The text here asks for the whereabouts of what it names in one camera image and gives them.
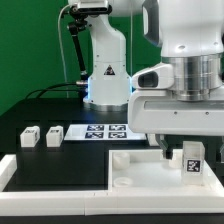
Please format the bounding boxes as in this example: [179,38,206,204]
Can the black cables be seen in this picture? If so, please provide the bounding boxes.
[25,79,88,100]

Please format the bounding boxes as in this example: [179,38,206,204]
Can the white U-shaped fence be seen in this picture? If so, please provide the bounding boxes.
[0,155,224,216]

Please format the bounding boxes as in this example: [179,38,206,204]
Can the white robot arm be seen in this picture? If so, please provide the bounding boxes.
[68,0,224,144]

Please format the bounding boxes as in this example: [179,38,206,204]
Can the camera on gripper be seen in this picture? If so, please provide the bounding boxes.
[132,63,174,90]

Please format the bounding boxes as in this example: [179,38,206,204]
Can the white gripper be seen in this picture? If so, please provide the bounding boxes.
[128,90,224,163]

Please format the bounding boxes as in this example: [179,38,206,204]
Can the grey cable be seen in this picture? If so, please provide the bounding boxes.
[57,3,70,99]

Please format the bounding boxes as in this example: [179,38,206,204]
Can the marker plate with tags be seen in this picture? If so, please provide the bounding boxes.
[64,124,146,141]

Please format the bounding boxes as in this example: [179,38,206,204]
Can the white square table top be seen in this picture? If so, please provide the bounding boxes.
[109,149,223,191]

